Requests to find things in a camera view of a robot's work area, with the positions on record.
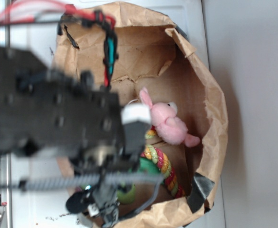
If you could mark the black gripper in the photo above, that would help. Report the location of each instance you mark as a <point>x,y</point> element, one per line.
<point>110,213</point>

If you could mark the green plush animal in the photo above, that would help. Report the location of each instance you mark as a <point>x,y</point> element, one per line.
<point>104,194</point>

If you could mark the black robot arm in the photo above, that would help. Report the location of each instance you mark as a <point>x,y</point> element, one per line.
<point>46,114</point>

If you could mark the green wooden wedge block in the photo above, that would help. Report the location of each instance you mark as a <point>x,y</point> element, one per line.
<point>143,169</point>

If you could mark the pink plush bunny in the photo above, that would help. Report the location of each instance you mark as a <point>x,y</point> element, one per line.
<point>167,124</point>

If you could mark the brown paper bag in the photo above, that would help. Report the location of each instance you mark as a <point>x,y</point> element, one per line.
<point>153,53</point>

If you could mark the multicolour twisted rope toy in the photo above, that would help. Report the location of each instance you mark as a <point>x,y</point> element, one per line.
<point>170,181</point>

